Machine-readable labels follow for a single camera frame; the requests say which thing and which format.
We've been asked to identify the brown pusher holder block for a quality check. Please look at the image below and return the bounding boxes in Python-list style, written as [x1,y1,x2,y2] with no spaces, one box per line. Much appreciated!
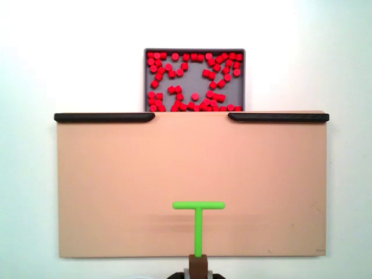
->
[188,254,209,279]

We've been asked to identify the green T-shaped pusher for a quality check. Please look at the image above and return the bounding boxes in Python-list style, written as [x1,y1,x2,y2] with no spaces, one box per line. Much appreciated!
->
[172,201,226,258]

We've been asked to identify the grey rectangular container tray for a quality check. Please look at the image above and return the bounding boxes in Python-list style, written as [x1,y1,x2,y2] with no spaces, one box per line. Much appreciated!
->
[143,48,246,112]

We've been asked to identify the beige rectangular board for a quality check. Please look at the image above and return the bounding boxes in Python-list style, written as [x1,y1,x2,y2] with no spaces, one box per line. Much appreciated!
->
[55,110,328,259]

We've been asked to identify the black edge rail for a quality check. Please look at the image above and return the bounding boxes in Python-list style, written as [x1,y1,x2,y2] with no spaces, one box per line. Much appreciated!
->
[227,113,330,123]
[53,113,156,123]

